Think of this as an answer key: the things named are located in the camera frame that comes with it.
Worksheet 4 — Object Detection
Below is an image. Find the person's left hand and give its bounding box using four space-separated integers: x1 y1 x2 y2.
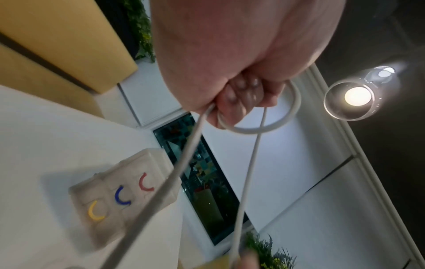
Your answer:
149 0 346 129

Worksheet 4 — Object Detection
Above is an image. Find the person's right hand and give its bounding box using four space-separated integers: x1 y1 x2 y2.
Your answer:
239 250 260 269

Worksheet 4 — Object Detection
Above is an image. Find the bundle of white cables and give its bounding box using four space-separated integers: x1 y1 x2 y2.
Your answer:
99 78 303 269

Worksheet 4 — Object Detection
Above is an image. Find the translucent plastic drawer box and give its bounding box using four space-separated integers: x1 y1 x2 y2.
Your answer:
67 148 182 250

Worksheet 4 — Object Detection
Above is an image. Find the green plant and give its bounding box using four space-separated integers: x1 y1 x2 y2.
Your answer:
122 0 157 64
243 232 298 269

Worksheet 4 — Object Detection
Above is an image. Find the yellow bench right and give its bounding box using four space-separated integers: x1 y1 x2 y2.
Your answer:
177 256 233 269

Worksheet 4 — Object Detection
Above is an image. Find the glass window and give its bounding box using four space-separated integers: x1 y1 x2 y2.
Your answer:
152 113 250 246

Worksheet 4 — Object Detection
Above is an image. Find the glass pendant lamp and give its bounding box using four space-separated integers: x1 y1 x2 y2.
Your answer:
324 65 398 121

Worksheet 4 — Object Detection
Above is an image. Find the yellow bench backrest cushion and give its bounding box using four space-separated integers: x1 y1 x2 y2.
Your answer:
0 0 139 94

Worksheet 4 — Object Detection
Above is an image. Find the yellow bench seat cushion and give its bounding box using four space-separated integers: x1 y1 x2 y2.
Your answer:
0 43 105 119

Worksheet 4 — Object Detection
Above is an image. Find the white table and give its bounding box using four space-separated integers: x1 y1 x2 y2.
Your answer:
0 84 186 269

